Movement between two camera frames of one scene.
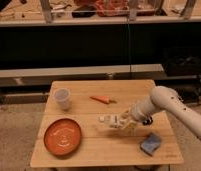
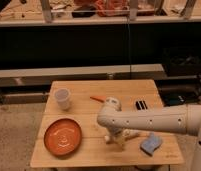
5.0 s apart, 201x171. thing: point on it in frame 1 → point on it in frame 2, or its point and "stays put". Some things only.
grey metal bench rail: [30, 76] stays put
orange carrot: [104, 99] stays put
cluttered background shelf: [24, 13] stays put
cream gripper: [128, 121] → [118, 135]
